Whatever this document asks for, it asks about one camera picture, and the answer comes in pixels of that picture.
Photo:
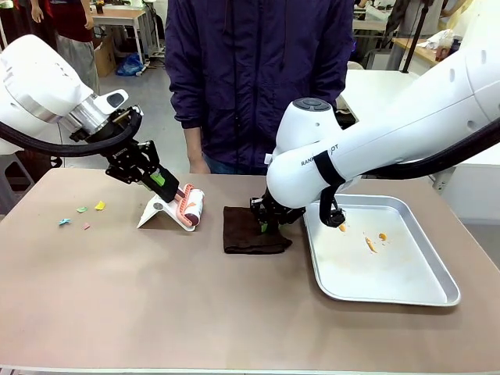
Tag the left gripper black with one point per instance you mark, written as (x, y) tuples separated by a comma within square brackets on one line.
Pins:
[(119, 160)]

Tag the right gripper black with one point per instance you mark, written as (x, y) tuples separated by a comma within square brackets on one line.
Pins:
[(283, 216)]

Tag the dark brown cloth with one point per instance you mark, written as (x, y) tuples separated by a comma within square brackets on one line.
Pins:
[(242, 234)]

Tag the pink white lint roller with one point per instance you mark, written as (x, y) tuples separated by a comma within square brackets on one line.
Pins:
[(193, 205)]

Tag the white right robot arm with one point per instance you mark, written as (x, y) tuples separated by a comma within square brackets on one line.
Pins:
[(390, 125)]

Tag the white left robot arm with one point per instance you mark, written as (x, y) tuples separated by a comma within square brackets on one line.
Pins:
[(35, 86)]

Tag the person's right hand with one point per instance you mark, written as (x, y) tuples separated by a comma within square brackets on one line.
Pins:
[(197, 156)]

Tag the white lint roller stand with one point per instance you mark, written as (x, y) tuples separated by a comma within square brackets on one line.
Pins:
[(160, 213)]

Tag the yellow paper scrap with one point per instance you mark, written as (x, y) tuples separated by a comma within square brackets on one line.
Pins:
[(100, 206)]

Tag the blue jeans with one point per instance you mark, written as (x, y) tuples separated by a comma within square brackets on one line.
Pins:
[(230, 166)]

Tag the orange food smear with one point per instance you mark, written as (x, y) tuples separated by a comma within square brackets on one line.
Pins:
[(383, 236), (342, 227), (370, 245)]

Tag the green paper scrap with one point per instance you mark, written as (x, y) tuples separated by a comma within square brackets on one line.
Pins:
[(82, 209)]

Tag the blue paper scrap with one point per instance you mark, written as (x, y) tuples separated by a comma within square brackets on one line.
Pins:
[(65, 222)]

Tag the silver metal tray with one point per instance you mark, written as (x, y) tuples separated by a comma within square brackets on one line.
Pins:
[(375, 273)]

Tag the blue plastic bag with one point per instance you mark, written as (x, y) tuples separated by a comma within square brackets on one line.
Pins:
[(131, 65)]

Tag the brown cardboard box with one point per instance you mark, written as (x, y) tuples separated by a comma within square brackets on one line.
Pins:
[(104, 58)]

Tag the grey stool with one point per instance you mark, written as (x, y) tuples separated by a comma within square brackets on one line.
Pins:
[(13, 179)]

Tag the purple jacket torso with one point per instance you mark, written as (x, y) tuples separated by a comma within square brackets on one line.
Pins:
[(254, 78)]

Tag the wooden background desk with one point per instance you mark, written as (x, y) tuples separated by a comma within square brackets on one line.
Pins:
[(117, 15)]

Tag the background person red shirt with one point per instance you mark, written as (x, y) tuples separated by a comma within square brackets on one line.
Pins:
[(72, 23)]

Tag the wooden side table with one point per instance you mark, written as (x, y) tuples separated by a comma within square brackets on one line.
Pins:
[(420, 51)]

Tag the black tripod pole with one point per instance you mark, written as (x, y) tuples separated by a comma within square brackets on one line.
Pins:
[(416, 35)]

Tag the white plastic bag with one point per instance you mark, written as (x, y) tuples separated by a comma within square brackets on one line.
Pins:
[(439, 39)]

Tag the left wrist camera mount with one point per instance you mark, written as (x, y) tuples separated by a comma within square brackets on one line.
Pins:
[(127, 114)]

